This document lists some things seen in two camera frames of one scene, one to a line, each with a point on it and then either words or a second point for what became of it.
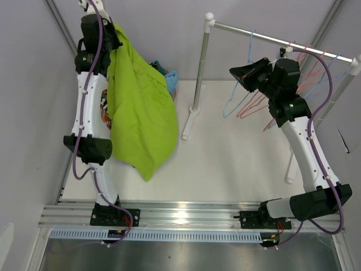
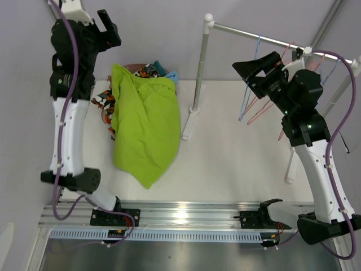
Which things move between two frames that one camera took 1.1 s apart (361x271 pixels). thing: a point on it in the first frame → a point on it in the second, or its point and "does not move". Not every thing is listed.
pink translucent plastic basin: (174, 91) → (135, 68)
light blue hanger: (250, 46) → (248, 87)
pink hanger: (293, 41) does not move
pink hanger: (245, 109) → (260, 112)
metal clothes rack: (209, 22) does not move
